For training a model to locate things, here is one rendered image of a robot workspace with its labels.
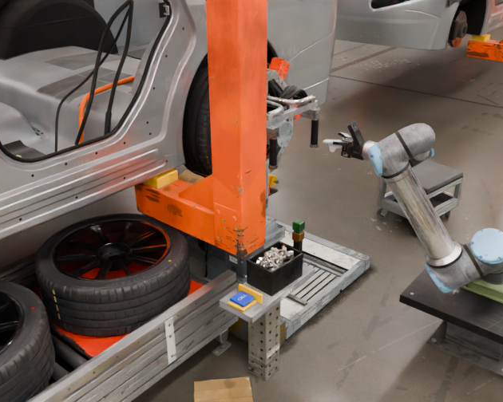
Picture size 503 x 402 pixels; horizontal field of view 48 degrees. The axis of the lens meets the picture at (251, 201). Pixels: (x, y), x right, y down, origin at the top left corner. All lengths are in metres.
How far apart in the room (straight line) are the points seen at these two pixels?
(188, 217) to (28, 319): 0.79
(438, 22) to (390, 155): 3.09
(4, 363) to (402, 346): 1.72
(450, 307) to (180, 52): 1.62
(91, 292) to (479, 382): 1.68
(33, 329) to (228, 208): 0.86
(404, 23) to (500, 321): 3.07
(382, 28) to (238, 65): 3.14
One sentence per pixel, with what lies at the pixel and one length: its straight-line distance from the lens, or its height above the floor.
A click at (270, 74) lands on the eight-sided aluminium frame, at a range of 2.84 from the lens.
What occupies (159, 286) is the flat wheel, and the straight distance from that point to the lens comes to 2.37.
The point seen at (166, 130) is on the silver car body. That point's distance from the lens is 2.60.
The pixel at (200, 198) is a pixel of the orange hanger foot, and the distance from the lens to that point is 2.46.
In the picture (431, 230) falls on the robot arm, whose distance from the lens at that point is 2.37.
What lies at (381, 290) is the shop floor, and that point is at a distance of 3.16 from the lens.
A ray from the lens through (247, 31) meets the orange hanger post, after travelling 2.08.
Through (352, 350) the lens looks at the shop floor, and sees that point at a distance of 2.76.
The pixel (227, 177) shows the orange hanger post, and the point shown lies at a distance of 2.26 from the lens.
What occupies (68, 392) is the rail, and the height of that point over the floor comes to 0.36.
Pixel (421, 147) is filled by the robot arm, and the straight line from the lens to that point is 2.22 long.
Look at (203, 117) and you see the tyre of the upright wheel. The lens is 2.67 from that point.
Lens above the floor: 1.82
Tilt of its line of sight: 27 degrees down
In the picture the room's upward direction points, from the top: straight up
